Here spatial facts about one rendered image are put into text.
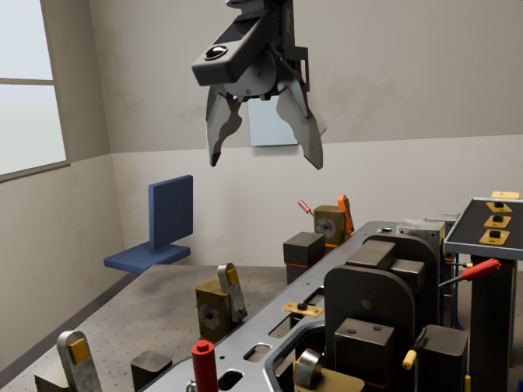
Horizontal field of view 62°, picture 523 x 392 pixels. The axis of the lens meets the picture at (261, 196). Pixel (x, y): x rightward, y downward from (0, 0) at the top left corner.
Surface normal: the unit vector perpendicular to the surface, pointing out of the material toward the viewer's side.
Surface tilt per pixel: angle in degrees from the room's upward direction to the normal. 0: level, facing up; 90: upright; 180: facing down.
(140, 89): 90
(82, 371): 78
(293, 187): 90
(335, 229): 90
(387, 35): 90
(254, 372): 0
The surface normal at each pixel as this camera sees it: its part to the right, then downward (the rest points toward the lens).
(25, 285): 0.97, -0.02
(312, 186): -0.22, 0.22
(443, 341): -0.07, -0.97
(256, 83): -0.53, 0.22
